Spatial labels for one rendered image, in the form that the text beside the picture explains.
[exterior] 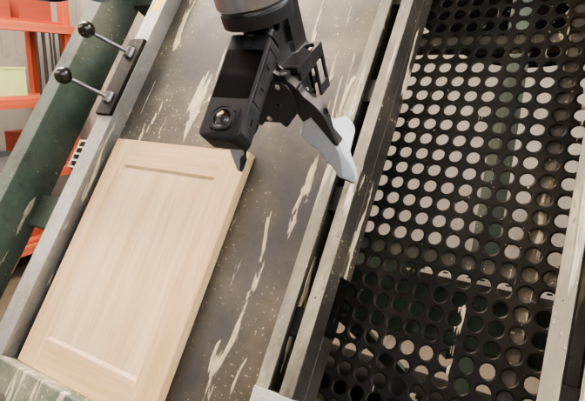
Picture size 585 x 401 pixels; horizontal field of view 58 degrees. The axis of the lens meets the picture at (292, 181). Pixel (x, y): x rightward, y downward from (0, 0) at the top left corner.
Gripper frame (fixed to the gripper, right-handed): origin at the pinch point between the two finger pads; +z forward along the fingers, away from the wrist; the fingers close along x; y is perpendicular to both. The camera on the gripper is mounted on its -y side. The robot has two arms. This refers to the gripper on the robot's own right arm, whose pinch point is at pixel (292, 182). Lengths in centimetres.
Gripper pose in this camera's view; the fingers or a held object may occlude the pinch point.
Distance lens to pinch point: 60.9
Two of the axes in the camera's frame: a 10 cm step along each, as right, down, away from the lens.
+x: -8.8, -1.0, 4.7
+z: 2.2, 7.9, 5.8
